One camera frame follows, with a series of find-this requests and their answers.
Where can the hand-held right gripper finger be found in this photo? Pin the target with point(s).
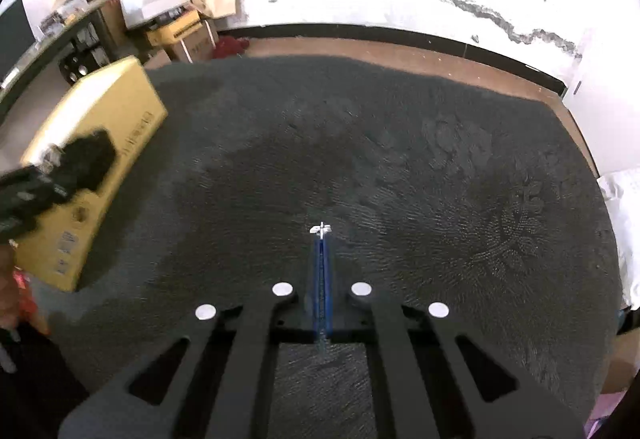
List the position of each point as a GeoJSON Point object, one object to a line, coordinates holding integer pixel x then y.
{"type": "Point", "coordinates": [316, 279]}
{"type": "Point", "coordinates": [326, 279]}

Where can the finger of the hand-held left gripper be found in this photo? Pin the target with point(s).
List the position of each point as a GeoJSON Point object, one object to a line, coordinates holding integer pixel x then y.
{"type": "Point", "coordinates": [90, 159]}

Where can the yellow cardboard box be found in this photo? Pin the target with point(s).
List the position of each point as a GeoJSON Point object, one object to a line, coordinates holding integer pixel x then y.
{"type": "Point", "coordinates": [125, 99]}

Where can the person's left hand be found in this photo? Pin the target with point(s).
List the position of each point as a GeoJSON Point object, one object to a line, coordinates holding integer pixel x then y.
{"type": "Point", "coordinates": [7, 284]}

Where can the black speakers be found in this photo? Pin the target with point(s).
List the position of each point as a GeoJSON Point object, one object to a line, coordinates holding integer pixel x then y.
{"type": "Point", "coordinates": [82, 64]}

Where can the dark desk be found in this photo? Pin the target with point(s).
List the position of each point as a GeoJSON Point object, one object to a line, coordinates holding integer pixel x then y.
{"type": "Point", "coordinates": [50, 36]}

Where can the black flat screen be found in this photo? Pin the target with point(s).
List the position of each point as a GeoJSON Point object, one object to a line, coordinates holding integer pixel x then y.
{"type": "Point", "coordinates": [15, 39]}

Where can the black patterned mat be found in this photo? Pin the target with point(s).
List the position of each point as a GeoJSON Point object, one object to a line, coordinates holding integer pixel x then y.
{"type": "Point", "coordinates": [375, 144]}

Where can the plain brown cardboard box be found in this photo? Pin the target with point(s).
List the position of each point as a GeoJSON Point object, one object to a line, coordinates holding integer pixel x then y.
{"type": "Point", "coordinates": [192, 46]}

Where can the flat yellow box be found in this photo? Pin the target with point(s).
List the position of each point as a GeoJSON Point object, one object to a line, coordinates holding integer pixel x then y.
{"type": "Point", "coordinates": [172, 30]}

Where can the red cloth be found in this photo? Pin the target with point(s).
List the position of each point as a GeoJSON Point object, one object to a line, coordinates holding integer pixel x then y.
{"type": "Point", "coordinates": [230, 46]}

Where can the printed white pillow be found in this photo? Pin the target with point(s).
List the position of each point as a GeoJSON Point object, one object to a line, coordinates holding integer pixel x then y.
{"type": "Point", "coordinates": [625, 229]}

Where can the pink cloth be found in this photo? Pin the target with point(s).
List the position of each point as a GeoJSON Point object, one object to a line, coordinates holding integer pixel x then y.
{"type": "Point", "coordinates": [607, 414]}

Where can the white door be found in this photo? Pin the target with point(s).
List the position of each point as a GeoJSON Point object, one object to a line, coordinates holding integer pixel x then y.
{"type": "Point", "coordinates": [610, 94]}

